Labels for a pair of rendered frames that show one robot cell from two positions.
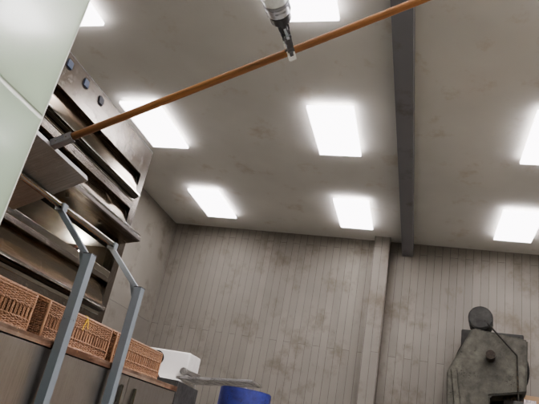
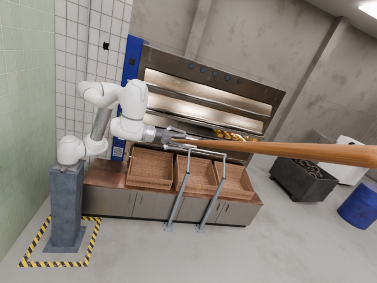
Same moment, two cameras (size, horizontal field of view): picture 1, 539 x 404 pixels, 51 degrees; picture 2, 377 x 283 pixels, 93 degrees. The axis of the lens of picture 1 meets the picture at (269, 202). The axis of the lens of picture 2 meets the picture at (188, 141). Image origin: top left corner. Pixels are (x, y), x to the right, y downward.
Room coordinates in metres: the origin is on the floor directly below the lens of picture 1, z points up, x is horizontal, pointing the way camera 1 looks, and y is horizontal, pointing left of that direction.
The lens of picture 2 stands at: (1.20, -0.69, 2.13)
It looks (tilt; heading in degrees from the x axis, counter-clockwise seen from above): 24 degrees down; 55
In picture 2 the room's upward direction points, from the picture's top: 19 degrees clockwise
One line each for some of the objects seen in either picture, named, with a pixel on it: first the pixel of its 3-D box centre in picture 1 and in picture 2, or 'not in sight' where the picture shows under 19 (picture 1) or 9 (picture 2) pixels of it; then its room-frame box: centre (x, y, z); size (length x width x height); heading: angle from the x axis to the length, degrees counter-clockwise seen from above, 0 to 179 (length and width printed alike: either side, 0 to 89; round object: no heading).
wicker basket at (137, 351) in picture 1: (103, 341); (231, 179); (3.20, 0.74, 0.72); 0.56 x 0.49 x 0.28; 161
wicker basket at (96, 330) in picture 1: (39, 313); (194, 174); (2.63, 0.93, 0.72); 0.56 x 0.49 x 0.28; 163
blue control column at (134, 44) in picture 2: not in sight; (130, 106); (1.98, 2.40, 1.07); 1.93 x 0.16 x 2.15; 72
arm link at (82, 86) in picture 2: not in sight; (88, 90); (1.25, 0.67, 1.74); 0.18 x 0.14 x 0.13; 109
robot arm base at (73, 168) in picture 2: not in sight; (67, 163); (1.14, 0.83, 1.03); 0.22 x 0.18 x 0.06; 72
